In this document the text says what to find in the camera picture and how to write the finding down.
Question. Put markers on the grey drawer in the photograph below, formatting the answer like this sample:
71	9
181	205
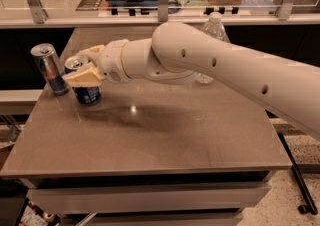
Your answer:
200	219
149	198

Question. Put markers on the upper grey drawer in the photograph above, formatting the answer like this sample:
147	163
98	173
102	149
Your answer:
149	198

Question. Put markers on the left metal glass bracket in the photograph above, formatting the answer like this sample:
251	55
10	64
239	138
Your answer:
38	12

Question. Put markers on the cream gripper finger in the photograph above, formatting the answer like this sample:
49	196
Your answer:
91	53
85	77

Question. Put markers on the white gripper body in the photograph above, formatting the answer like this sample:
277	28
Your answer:
112	60

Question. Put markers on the black wheeled stand leg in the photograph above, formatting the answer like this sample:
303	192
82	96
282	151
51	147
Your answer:
309	205

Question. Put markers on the blue pepsi can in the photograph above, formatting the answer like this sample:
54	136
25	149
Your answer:
84	95

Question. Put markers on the silver blue redbull can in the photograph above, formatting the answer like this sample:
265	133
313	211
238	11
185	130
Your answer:
50	67

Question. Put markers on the lower grey drawer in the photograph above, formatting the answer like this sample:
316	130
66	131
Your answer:
200	219

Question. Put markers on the clear plastic water bottle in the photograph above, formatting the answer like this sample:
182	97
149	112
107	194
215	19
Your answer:
214	28

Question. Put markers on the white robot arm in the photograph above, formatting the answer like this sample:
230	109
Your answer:
177	52

